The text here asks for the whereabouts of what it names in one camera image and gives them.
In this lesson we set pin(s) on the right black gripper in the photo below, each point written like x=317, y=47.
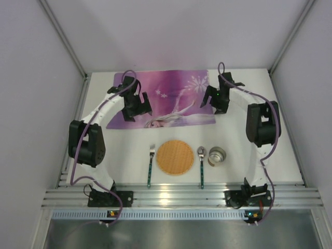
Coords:
x=214, y=101

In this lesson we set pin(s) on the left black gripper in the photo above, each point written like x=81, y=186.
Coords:
x=135, y=109

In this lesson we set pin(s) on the purple printed placemat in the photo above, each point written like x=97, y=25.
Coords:
x=175, y=98

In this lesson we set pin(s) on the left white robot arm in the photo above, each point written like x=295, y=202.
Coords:
x=86, y=144

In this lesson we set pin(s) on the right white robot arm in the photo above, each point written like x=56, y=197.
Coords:
x=262, y=129

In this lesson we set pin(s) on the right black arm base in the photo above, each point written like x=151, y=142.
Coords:
x=236, y=199

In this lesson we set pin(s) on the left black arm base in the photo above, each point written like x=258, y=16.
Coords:
x=99, y=199

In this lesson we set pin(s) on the round woven wicker plate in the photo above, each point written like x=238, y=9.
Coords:
x=175, y=157

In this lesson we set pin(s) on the metal cup with wood band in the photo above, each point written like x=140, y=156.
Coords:
x=216, y=156

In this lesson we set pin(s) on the fork with green handle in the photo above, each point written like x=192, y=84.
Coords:
x=151, y=156

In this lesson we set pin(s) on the spoon with green handle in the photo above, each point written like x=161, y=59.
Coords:
x=201, y=151

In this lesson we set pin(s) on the left aluminium frame post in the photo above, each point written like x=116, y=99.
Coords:
x=62, y=36

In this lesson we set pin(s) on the aluminium frame post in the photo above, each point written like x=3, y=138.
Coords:
x=62, y=36
x=291, y=35

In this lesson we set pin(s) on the right aluminium frame post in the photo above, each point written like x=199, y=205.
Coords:
x=291, y=35

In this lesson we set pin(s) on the aluminium mounting rail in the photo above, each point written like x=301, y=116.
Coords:
x=171, y=196

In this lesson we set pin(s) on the perforated grey cable duct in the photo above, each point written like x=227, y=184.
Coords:
x=131, y=214

